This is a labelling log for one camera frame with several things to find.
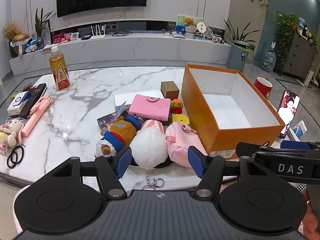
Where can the brown wooden block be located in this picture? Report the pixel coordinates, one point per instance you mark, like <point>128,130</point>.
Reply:
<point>170,90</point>

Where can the ivy plant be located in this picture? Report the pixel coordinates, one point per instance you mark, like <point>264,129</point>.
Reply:
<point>285,27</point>

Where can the red cup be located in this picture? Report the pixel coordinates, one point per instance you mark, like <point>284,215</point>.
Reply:
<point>262,88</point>

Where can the pink zip pouch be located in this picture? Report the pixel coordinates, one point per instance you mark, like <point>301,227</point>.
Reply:
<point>177,142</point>

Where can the black remote control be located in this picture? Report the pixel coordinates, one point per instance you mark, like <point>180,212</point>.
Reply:
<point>37,95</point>

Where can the brown round ornament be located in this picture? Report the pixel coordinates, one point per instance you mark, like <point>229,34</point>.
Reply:
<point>20,38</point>

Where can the black white checkered toy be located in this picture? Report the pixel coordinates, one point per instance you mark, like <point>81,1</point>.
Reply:
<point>218,39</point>

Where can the crochet doll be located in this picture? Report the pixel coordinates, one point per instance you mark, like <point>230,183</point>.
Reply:
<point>11,135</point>

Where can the small white blue box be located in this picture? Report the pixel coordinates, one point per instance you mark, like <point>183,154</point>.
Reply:
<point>18,102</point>

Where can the dried flower bunch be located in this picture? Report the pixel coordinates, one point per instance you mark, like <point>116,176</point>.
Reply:
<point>9,30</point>

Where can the houndstooth garment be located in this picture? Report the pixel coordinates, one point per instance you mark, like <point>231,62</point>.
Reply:
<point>300,188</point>

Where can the tall green potted plant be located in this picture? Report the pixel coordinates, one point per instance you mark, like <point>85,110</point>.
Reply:
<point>41,23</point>

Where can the smartphone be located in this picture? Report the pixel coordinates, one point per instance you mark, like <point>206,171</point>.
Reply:
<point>287,112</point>

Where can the white blue carton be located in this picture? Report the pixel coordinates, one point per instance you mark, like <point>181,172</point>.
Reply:
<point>298,128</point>

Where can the white paper fan sign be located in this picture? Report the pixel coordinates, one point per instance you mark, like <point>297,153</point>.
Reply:
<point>201,27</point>

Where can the orange drink bottle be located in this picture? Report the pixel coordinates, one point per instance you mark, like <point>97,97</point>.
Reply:
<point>59,72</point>

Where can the marble television console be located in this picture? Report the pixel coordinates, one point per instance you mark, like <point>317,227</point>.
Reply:
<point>150,50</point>

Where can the pink card holder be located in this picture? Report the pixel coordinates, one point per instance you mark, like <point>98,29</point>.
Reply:
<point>150,107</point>

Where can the bear plush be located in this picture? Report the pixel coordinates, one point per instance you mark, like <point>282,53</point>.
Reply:
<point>120,130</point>

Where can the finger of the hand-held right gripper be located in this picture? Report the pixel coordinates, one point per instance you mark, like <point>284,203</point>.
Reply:
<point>287,170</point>
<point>295,145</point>

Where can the white plush toy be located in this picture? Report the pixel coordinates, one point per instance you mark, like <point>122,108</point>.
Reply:
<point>148,145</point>

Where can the spiky green potted plant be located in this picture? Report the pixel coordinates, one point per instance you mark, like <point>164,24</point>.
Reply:
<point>237,33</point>

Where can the white digital clock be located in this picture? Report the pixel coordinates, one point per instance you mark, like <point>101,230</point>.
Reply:
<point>75,37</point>

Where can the grey trash bin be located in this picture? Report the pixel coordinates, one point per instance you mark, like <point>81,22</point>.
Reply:
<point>238,57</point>

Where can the orange green plush ball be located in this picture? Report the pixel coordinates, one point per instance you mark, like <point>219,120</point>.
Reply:
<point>176,106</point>

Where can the orange cardboard box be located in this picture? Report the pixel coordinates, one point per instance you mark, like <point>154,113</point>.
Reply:
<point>200,100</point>

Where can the illustrated picture card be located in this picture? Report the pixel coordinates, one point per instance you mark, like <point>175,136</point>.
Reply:
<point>107,121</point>

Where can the yellow toy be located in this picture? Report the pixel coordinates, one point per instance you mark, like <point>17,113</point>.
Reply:
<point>180,119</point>

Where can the pink selfie stick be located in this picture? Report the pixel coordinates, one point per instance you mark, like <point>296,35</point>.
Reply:
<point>35,117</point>

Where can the white router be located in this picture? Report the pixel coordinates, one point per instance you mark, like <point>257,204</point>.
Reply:
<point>98,37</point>

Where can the person's leg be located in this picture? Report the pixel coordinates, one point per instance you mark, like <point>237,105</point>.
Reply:
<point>312,217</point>

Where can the small brown teddy bear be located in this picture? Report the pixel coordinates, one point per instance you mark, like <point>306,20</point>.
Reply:
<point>190,21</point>

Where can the grey drawer cabinet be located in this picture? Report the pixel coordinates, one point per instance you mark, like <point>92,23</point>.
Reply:
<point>298,55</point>

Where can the blue water jug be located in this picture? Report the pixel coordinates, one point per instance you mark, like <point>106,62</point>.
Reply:
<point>268,61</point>

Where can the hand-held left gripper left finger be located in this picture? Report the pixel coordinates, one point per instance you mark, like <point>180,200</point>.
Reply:
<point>123,161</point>

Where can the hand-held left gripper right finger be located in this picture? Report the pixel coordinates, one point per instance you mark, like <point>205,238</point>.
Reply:
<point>197,161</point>

